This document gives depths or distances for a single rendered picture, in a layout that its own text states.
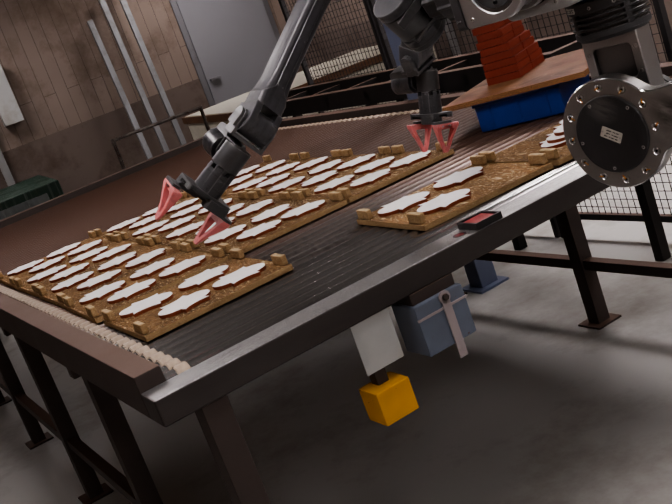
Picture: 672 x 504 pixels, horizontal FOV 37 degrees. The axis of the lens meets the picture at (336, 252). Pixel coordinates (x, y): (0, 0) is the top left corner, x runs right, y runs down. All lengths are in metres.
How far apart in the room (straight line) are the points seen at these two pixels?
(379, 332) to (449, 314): 0.17
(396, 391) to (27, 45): 10.08
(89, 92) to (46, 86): 0.48
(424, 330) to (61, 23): 10.10
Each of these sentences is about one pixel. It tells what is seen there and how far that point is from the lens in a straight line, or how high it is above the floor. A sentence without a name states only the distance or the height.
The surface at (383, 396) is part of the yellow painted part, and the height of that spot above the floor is 0.69.
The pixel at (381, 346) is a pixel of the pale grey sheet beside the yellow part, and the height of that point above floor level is 0.78.
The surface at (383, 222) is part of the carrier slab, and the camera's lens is 2.60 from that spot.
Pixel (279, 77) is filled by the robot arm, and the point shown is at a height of 1.40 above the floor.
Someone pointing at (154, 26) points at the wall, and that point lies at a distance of 12.24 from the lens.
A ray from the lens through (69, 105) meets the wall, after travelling 12.00.
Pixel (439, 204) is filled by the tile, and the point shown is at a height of 0.95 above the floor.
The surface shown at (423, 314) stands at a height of 0.81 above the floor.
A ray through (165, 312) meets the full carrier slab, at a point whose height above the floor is 0.95.
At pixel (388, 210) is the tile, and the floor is 0.95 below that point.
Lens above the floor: 1.52
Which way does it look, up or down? 14 degrees down
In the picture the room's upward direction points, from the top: 20 degrees counter-clockwise
